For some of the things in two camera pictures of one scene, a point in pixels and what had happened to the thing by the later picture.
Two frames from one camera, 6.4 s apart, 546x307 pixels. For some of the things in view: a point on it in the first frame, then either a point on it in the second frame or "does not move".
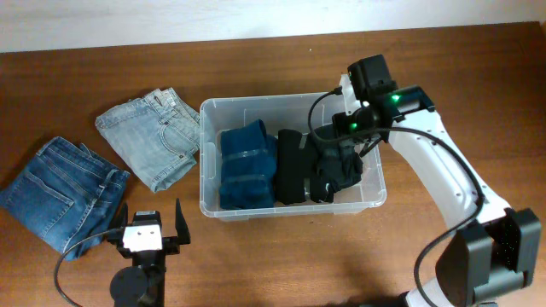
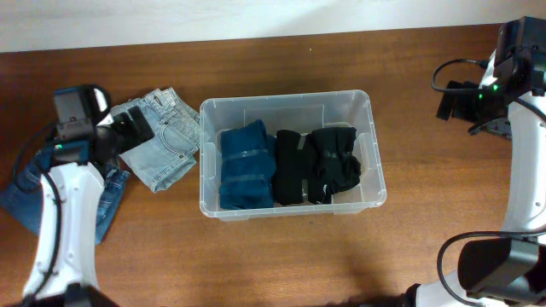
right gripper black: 345,124 → 448,106
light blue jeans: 159,133 does not move
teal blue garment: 248,166 does not move
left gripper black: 171,243 → 129,129
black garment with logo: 297,167 does not move
